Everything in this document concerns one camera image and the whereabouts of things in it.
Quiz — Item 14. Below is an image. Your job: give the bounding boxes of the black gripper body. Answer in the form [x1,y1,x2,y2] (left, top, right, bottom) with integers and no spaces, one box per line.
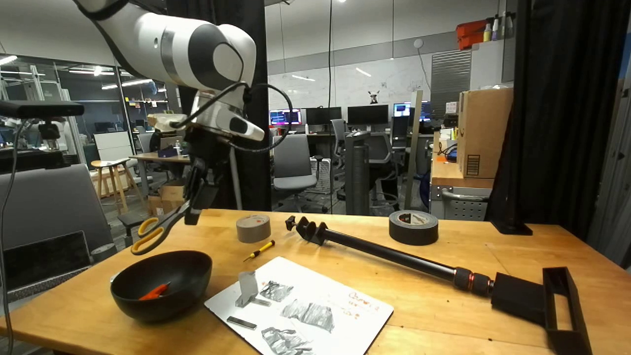
[188,126,231,193]

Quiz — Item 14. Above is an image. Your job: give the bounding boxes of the yellow handled scissors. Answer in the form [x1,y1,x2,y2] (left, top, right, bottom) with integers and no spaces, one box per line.
[128,199,193,258]

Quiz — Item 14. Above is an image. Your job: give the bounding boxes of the black bowl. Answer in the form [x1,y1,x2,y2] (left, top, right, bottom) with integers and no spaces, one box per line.
[109,248,215,325]

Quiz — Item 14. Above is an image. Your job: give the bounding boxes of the orange piece in bowl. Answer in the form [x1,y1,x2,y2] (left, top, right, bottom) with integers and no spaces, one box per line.
[138,282,172,303]

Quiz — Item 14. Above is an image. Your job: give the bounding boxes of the yellow black marker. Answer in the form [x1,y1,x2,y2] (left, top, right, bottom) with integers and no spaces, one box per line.
[245,238,278,262]

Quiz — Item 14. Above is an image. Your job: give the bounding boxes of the grey office chair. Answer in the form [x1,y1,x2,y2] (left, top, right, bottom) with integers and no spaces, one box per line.
[270,132,322,213]

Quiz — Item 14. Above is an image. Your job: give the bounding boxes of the wooden stool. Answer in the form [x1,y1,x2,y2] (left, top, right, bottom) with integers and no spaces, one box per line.
[89,155,138,215]

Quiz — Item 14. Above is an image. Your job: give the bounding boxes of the dark computer monitor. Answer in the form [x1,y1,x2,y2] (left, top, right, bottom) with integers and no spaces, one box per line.
[304,104,345,128]
[345,102,393,128]

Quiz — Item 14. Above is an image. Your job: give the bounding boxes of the white printed paper sheet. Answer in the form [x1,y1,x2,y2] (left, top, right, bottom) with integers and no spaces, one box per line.
[201,254,397,355]

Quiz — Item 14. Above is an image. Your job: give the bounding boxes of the black pole with clamp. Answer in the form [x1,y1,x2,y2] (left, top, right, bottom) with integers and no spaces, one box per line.
[282,213,594,355]

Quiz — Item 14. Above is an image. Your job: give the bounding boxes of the leaning wooden plank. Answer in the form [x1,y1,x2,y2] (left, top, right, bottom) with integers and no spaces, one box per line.
[402,88,424,213]

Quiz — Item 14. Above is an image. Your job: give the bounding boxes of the black tape roll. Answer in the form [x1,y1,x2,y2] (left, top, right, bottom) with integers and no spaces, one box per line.
[387,209,442,246]

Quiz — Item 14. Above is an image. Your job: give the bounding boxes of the cardboard shipping box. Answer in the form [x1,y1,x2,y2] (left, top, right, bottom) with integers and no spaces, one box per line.
[456,86,517,181]

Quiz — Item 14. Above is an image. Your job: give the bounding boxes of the red bag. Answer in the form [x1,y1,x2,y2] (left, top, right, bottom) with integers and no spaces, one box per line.
[456,15,493,53]

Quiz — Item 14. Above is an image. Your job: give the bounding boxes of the grey duct tape roll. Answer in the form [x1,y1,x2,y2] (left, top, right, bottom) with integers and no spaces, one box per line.
[235,213,272,244]

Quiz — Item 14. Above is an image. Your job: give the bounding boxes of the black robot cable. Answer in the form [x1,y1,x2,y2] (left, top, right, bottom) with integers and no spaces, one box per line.
[172,80,296,157]

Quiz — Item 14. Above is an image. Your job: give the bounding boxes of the black camera bar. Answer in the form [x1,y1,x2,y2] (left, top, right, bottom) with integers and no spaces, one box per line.
[0,98,87,122]

